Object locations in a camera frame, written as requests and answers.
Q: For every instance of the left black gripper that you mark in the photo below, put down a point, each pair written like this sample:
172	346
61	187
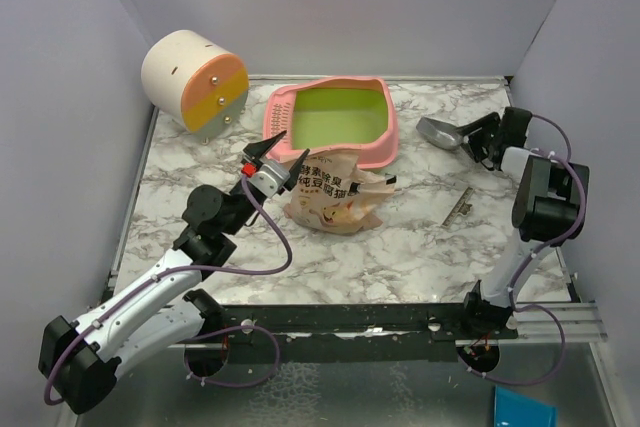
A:
258	151

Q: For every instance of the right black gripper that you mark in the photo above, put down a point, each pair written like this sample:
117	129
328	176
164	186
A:
482	125

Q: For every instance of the grey metal litter scoop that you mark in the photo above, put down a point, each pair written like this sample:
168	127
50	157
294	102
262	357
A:
442	135

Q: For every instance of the orange cat litter bag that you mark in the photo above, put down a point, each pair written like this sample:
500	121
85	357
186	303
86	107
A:
334	195

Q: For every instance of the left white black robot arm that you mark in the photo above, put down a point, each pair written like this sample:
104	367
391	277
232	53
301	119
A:
83	359

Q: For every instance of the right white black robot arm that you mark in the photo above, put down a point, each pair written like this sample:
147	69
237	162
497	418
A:
549	209

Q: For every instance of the pink and green litter box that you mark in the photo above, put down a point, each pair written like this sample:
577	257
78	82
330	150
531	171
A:
341	112

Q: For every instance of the cream cylindrical cat house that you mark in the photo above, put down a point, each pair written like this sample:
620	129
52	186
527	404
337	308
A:
201	85

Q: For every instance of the blue plastic object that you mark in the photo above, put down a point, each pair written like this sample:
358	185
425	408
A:
513	410

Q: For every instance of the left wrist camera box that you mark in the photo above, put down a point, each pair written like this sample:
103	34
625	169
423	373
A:
263	178

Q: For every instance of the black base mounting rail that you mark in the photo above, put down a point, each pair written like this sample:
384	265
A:
345	333

